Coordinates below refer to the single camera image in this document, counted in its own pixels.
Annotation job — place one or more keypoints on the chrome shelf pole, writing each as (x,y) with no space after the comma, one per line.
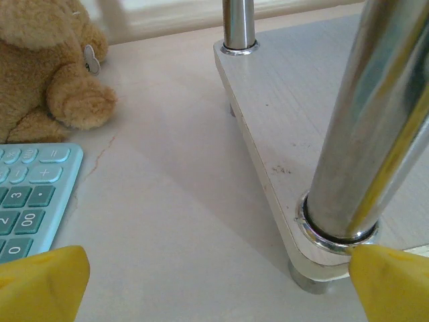
(352,151)
(239,23)

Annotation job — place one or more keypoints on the white plush toy tag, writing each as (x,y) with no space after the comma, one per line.
(91,62)

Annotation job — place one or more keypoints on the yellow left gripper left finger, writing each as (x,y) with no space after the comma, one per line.
(40,288)

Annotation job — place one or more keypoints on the light blue calculator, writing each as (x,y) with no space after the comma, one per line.
(50,201)

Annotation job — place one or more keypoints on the tan plush teddy bear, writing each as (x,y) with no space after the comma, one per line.
(40,84)

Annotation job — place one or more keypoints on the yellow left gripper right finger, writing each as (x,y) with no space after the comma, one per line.
(392,288)

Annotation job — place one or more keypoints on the white two-tier shelf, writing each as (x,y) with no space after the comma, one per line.
(285,117)

